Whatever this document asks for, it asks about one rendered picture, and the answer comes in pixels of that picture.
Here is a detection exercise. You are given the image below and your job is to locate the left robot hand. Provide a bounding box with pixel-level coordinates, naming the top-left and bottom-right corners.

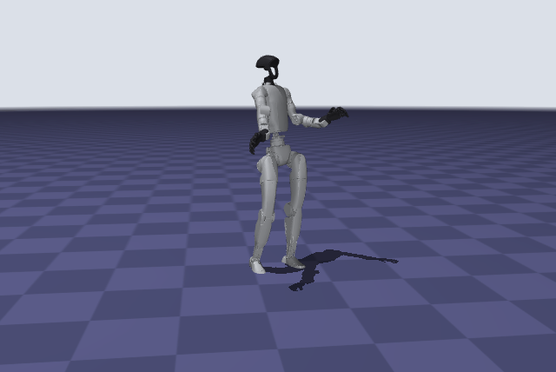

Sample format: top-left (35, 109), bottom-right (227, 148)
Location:
top-left (319, 107), bottom-right (348, 124)

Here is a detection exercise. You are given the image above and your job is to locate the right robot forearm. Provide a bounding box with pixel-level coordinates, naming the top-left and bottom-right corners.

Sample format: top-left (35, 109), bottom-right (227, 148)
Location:
top-left (256, 105), bottom-right (270, 140)

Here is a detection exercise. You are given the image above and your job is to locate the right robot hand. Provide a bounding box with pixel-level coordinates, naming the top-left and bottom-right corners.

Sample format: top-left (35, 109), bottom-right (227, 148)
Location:
top-left (249, 129), bottom-right (268, 155)

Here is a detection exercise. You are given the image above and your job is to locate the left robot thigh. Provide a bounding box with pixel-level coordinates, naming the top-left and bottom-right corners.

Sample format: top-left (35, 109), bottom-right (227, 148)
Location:
top-left (284, 151), bottom-right (308, 217)

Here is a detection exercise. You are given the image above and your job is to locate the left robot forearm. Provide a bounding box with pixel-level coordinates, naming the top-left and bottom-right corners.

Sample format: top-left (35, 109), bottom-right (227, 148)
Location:
top-left (302, 116), bottom-right (328, 129)

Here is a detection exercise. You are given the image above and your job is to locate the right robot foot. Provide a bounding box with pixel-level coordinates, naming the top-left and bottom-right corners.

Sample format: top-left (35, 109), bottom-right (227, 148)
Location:
top-left (249, 256), bottom-right (266, 274)

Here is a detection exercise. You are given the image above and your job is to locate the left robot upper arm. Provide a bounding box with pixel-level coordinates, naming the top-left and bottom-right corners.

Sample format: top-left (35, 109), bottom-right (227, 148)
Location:
top-left (283, 88), bottom-right (304, 125)

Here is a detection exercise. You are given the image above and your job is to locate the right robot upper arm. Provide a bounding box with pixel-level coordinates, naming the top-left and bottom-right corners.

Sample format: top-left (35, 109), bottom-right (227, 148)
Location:
top-left (252, 86), bottom-right (270, 116)

